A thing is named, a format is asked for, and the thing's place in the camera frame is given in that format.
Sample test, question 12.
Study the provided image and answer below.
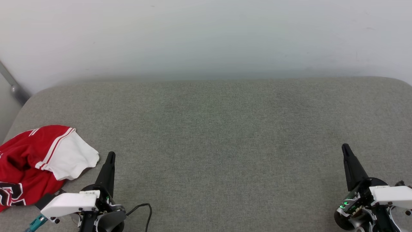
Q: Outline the grey metal pipe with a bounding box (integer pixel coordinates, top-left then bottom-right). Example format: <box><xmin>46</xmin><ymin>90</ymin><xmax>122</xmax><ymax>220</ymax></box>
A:
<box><xmin>0</xmin><ymin>61</ymin><xmax>31</xmax><ymax>105</ymax></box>

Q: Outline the red and white shirt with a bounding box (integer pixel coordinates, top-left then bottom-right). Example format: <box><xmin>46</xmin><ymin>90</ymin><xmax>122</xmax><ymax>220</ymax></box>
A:
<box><xmin>0</xmin><ymin>125</ymin><xmax>100</xmax><ymax>213</ymax></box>

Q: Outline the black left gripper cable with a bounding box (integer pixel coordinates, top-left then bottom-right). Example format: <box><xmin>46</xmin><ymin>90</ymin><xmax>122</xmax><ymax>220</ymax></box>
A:
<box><xmin>126</xmin><ymin>203</ymin><xmax>152</xmax><ymax>232</ymax></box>

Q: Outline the teal cable connector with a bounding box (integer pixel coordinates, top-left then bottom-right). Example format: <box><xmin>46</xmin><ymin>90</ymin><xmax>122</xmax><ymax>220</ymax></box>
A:
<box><xmin>25</xmin><ymin>214</ymin><xmax>49</xmax><ymax>232</ymax></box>

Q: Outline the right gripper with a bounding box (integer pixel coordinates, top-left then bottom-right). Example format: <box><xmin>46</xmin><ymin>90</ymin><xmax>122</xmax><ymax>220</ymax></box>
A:
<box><xmin>336</xmin><ymin>143</ymin><xmax>389</xmax><ymax>217</ymax></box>

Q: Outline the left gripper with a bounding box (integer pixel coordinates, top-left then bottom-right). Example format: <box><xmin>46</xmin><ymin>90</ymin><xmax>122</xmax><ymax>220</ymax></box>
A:
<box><xmin>80</xmin><ymin>151</ymin><xmax>126</xmax><ymax>216</ymax></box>

